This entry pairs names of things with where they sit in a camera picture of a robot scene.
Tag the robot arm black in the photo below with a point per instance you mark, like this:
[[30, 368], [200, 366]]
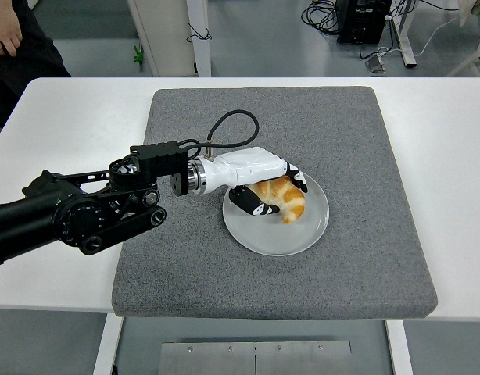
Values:
[[48, 211]]

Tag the person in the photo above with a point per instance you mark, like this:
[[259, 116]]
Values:
[[29, 74]]

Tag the white table leg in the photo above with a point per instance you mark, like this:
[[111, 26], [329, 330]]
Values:
[[107, 343], [399, 347]]

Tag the black computer case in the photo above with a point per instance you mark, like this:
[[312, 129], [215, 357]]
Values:
[[361, 23]]

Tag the small grey pedal box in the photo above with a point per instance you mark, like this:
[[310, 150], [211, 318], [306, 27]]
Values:
[[377, 65]]

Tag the white desk upright post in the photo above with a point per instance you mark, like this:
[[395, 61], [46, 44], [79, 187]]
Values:
[[201, 58]]

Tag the grey round plate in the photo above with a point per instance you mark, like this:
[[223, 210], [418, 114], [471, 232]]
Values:
[[275, 238]]

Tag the white cabinet panel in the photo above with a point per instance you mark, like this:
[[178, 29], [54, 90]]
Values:
[[165, 31]]

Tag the grey metal plate with screws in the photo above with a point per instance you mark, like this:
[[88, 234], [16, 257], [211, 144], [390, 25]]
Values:
[[224, 359]]

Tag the small green object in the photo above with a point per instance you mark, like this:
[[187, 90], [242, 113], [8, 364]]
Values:
[[137, 54]]

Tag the croissant bread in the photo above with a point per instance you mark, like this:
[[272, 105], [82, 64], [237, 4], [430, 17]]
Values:
[[291, 199]]

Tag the beige cloth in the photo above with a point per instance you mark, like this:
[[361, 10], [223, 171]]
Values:
[[468, 9]]

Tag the white desk leg with foot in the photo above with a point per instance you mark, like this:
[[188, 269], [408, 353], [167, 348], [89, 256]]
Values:
[[406, 47]]

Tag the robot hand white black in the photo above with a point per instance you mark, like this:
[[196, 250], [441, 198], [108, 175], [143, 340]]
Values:
[[248, 166]]

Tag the grey felt mat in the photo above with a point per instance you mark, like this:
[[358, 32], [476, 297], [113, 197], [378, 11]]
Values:
[[263, 281]]

